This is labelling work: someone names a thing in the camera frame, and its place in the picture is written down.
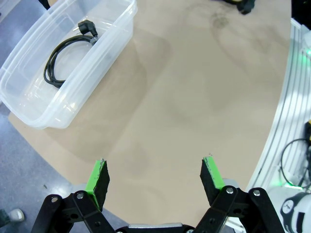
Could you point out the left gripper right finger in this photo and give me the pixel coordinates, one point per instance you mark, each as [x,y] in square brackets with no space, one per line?
[211,179]

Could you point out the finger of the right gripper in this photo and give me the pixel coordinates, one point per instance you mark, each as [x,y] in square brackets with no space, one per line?
[245,6]

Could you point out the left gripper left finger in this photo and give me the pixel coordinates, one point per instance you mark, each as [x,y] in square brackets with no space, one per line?
[97,184]

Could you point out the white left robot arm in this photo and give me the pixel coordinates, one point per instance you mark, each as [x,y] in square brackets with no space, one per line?
[298,211]

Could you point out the grey white shoe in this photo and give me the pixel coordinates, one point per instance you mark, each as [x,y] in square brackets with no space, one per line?
[17,215]

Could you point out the clear plastic storage container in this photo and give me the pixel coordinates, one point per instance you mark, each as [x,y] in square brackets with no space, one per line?
[29,102]

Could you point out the white aluminium base frame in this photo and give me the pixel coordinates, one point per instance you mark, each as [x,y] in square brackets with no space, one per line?
[289,109]

